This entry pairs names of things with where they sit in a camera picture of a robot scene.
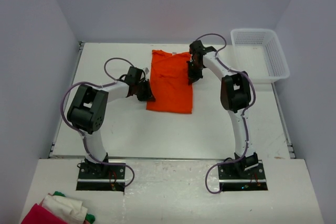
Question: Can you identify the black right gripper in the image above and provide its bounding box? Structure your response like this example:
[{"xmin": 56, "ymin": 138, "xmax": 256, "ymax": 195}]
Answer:
[{"xmin": 187, "ymin": 60, "xmax": 205, "ymax": 86}]

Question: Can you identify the orange t shirt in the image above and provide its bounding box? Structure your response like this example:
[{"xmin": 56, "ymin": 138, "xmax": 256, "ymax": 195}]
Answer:
[{"xmin": 146, "ymin": 50, "xmax": 193, "ymax": 114}]

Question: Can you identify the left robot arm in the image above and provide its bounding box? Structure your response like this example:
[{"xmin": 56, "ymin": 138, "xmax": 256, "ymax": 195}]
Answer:
[{"xmin": 61, "ymin": 66, "xmax": 155, "ymax": 178}]

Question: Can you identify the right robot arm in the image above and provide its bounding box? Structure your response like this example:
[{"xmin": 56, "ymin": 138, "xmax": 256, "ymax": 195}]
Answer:
[{"xmin": 187, "ymin": 40, "xmax": 258, "ymax": 178}]

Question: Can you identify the white plastic basket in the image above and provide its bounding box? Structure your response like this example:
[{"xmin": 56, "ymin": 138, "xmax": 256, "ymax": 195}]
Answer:
[{"xmin": 230, "ymin": 28, "xmax": 290, "ymax": 84}]

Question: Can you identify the green folded shirt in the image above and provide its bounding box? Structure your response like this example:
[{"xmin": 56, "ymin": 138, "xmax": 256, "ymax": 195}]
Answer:
[{"xmin": 53, "ymin": 191, "xmax": 96, "ymax": 223}]

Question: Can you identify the white folded shirt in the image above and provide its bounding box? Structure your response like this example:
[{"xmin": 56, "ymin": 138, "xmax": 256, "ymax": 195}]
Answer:
[{"xmin": 41, "ymin": 195, "xmax": 88, "ymax": 223}]

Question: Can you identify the pink folded shirt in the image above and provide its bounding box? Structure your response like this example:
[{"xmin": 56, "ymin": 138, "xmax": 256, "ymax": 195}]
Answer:
[{"xmin": 21, "ymin": 204, "xmax": 66, "ymax": 224}]

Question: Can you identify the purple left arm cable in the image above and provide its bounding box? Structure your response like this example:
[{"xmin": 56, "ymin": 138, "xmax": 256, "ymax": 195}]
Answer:
[{"xmin": 60, "ymin": 58, "xmax": 136, "ymax": 188}]

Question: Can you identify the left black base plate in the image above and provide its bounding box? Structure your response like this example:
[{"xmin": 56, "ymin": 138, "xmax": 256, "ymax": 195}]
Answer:
[{"xmin": 76, "ymin": 160, "xmax": 125, "ymax": 192}]

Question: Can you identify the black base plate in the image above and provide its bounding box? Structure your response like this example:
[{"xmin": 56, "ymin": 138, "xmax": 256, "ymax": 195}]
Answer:
[
  {"xmin": 76, "ymin": 160, "xmax": 125, "ymax": 192},
  {"xmin": 218, "ymin": 161, "xmax": 268, "ymax": 192}
]

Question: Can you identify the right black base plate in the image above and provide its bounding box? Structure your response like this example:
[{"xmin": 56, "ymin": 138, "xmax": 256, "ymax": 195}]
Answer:
[{"xmin": 218, "ymin": 161, "xmax": 268, "ymax": 192}]

